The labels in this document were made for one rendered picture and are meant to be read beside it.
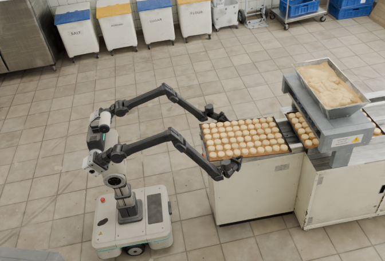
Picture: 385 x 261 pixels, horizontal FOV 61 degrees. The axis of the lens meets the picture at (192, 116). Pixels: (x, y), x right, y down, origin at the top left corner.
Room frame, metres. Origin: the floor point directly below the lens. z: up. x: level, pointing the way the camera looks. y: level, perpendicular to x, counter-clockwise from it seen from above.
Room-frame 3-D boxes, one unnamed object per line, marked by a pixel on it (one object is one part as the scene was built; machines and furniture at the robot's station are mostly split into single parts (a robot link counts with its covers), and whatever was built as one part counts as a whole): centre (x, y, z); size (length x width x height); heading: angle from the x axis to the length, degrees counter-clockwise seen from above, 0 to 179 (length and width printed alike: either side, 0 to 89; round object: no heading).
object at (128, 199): (1.65, 0.63, 0.36); 0.13 x 0.13 x 0.40; 4
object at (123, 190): (1.65, 0.63, 0.49); 0.11 x 0.11 x 0.40; 4
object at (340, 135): (1.76, -0.94, 1.01); 0.72 x 0.33 x 0.34; 4
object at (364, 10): (5.50, -3.04, 0.10); 0.60 x 0.40 x 0.20; 94
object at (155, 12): (5.31, 0.41, 0.38); 0.64 x 0.54 x 0.77; 5
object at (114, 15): (5.24, 1.06, 0.38); 0.64 x 0.54 x 0.77; 7
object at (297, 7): (5.46, -2.09, 0.29); 0.56 x 0.38 x 0.20; 104
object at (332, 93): (1.76, -0.93, 1.28); 0.54 x 0.27 x 0.06; 4
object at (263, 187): (1.73, -0.43, 0.45); 0.70 x 0.34 x 0.90; 94
